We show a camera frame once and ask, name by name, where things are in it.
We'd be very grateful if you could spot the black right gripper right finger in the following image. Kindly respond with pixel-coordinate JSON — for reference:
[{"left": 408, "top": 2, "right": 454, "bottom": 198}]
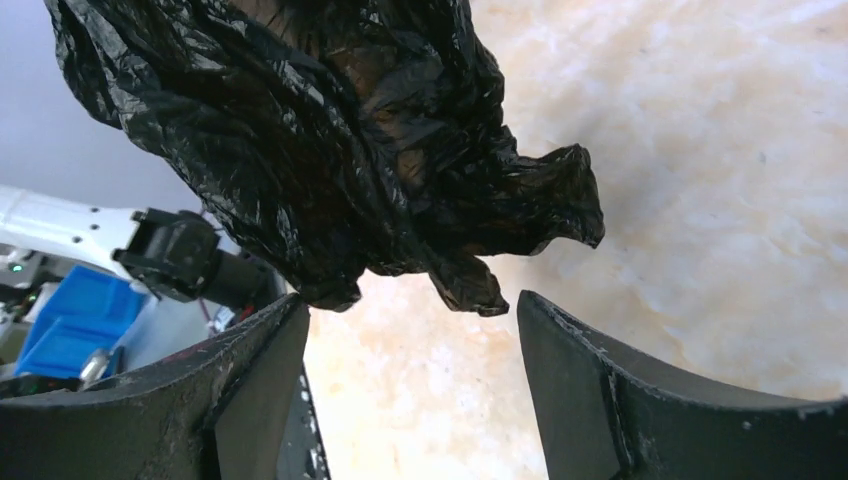
[{"left": 516, "top": 290, "right": 847, "bottom": 480}]

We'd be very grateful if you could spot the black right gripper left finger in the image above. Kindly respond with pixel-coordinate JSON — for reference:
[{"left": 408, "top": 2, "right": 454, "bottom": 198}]
[{"left": 1, "top": 294, "right": 310, "bottom": 479}]

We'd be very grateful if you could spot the black plastic trash bag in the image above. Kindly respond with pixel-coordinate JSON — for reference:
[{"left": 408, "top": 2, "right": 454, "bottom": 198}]
[{"left": 46, "top": 1, "right": 605, "bottom": 316}]

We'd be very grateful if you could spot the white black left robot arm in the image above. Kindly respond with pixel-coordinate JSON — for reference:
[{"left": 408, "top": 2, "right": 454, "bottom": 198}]
[{"left": 1, "top": 185, "right": 274, "bottom": 313}]

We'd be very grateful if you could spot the blue plastic storage bin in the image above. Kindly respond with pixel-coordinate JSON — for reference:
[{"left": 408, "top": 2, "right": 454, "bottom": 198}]
[{"left": 14, "top": 266, "right": 146, "bottom": 378}]

